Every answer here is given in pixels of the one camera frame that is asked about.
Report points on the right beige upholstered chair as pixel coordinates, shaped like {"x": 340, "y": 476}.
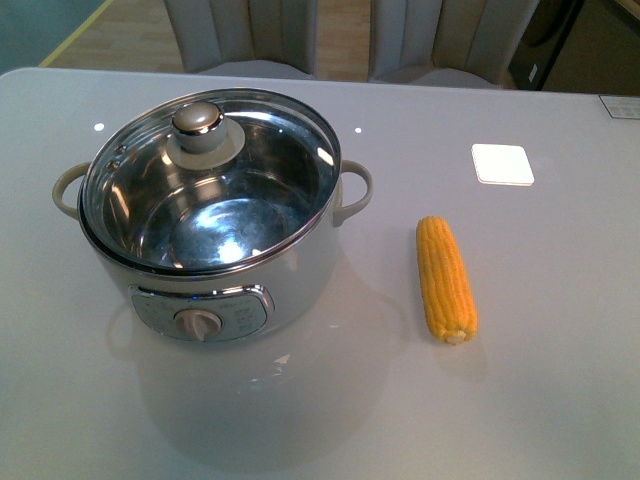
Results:
{"x": 446, "y": 43}

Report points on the yellow corn cob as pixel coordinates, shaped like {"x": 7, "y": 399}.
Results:
{"x": 448, "y": 303}

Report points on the table corner label sticker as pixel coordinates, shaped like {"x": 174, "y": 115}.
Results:
{"x": 621, "y": 107}

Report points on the black appliance cabinet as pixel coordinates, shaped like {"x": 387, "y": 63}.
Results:
{"x": 542, "y": 42}

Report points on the glass pot lid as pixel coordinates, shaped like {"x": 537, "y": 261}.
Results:
{"x": 141, "y": 209}

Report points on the left beige upholstered chair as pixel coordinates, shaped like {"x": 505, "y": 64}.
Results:
{"x": 260, "y": 38}

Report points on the beige upholstered chair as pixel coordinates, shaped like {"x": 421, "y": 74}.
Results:
{"x": 446, "y": 43}
{"x": 260, "y": 38}

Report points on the white electric cooking pot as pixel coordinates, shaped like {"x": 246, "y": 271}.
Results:
{"x": 249, "y": 301}

